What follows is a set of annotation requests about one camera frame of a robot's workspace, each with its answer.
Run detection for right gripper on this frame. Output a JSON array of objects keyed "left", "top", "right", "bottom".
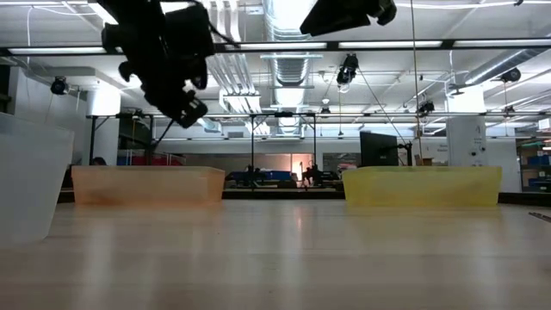
[{"left": 300, "top": 0, "right": 398, "bottom": 37}]

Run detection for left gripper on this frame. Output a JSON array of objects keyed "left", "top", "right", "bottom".
[{"left": 97, "top": 0, "right": 208, "bottom": 129}]

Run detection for long ceiling light bar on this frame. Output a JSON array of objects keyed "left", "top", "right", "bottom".
[{"left": 0, "top": 38, "right": 551, "bottom": 56}]

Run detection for red storage crates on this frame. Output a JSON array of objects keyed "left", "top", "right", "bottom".
[{"left": 115, "top": 148, "right": 186, "bottom": 167}]

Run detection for plain white pillar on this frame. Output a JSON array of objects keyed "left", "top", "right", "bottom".
[{"left": 85, "top": 82, "right": 123, "bottom": 167}]

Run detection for orange translucent plastic bin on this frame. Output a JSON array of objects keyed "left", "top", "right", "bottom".
[{"left": 71, "top": 164, "right": 226, "bottom": 208}]

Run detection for blue equipment case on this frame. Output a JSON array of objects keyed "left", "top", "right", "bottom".
[{"left": 226, "top": 170, "right": 299, "bottom": 189}]

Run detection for black monitor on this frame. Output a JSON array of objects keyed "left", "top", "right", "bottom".
[{"left": 359, "top": 131, "right": 400, "bottom": 168}]

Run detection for clear plastic bin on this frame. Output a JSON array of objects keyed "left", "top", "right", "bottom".
[{"left": 0, "top": 112, "right": 75, "bottom": 247}]

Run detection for white pillar with signs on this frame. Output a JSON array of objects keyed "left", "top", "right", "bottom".
[{"left": 445, "top": 115, "right": 491, "bottom": 168}]

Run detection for yellow translucent plastic bin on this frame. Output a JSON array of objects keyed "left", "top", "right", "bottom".
[{"left": 342, "top": 165, "right": 503, "bottom": 208}]

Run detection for storage shelf with bins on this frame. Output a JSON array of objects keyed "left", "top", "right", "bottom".
[{"left": 515, "top": 137, "right": 551, "bottom": 194}]

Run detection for large ribbed silver duct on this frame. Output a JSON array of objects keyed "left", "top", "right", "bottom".
[{"left": 261, "top": 0, "right": 324, "bottom": 135}]

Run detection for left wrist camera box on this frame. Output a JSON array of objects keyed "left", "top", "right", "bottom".
[{"left": 165, "top": 3, "right": 216, "bottom": 58}]

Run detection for distant black workstation frame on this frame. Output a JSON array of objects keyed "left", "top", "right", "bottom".
[{"left": 87, "top": 111, "right": 319, "bottom": 191}]

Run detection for slim silver ceiling duct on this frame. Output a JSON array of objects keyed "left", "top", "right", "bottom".
[{"left": 462, "top": 46, "right": 551, "bottom": 87}]

